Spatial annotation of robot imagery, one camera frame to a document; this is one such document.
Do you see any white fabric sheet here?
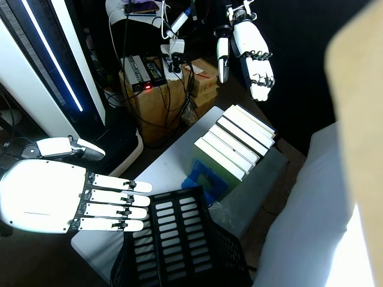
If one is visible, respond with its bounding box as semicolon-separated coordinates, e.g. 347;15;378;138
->
253;121;376;287

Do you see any silver power supply unit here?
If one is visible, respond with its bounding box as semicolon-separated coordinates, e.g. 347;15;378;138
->
121;55;153;93

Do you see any beige cardboard panel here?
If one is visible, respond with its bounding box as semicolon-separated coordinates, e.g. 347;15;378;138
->
324;0;383;287

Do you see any white power adapter cube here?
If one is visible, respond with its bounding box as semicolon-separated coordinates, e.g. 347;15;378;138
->
168;37;187;55

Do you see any black plug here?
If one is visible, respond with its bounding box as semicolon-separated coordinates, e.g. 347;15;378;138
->
169;52;184;75

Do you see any cardboard box red label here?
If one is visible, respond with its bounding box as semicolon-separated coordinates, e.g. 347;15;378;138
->
183;57;224;90

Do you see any clear plastic wrapper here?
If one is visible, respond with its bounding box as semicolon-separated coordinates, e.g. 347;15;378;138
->
208;199;240;237

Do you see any white usb hub stick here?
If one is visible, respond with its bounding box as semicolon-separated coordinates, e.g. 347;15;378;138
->
165;8;192;39

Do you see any white round stool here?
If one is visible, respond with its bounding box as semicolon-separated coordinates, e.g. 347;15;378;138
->
104;0;170;30

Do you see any large cardboard box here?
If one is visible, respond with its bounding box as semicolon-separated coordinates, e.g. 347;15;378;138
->
118;55;195;148

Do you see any dark curtain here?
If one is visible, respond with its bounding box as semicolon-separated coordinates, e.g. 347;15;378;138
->
206;0;341;156

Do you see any dark cover white page book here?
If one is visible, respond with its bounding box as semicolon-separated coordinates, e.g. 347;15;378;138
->
215;117;273;149

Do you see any black charger yellow label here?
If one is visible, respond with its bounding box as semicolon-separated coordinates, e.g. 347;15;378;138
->
142;59;168;86

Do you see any white robot body column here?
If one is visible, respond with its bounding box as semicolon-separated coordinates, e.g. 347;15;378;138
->
0;0;145;178

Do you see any white power strip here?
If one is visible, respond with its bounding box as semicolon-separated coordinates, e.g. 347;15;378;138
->
160;43;184;82

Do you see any small mesh bag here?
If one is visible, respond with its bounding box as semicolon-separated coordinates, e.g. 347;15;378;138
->
180;103;199;126

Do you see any black plastic file rack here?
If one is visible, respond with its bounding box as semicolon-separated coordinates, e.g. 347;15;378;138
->
110;185;254;287

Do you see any small plain cardboard box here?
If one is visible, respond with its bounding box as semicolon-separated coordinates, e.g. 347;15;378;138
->
191;86;221;119

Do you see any cream page book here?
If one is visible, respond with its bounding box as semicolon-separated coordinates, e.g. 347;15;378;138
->
223;106;278;139

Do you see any blue bookend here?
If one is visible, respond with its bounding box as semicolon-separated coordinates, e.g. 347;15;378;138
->
181;157;230;207

